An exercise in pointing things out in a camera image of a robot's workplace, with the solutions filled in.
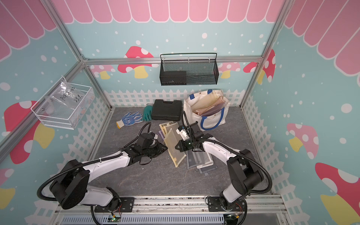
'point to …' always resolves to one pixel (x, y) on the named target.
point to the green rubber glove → (147, 112)
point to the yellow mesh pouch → (165, 127)
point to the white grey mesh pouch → (198, 158)
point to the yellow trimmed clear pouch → (171, 140)
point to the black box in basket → (173, 78)
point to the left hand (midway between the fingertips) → (166, 150)
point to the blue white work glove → (129, 119)
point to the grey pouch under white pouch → (206, 169)
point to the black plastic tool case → (167, 111)
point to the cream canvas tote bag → (209, 121)
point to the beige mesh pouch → (204, 101)
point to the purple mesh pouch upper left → (213, 110)
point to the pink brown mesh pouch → (201, 110)
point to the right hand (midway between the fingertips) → (176, 146)
